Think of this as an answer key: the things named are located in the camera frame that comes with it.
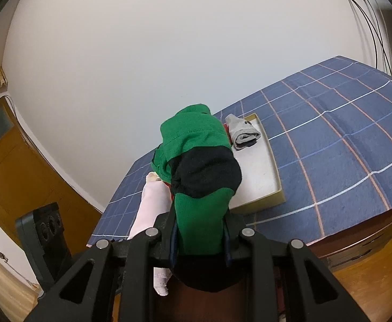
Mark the grey sock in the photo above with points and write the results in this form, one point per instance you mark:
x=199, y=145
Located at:
x=241, y=127

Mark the beige sock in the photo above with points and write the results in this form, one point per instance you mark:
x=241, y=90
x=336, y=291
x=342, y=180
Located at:
x=153, y=175

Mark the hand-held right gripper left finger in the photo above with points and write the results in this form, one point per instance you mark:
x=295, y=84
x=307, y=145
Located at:
x=164, y=238

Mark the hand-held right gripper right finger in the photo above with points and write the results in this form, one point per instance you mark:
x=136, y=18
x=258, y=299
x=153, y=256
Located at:
x=236, y=241

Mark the shallow gold cardboard box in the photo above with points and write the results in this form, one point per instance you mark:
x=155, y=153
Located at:
x=259, y=174

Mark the green and black sock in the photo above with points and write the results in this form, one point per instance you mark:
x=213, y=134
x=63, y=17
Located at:
x=196, y=141

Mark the pale pink sock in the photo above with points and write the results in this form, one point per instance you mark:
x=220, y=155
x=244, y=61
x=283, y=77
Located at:
x=150, y=204

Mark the blue plaid tablecloth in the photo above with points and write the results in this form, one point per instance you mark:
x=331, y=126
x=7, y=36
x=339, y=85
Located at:
x=333, y=124

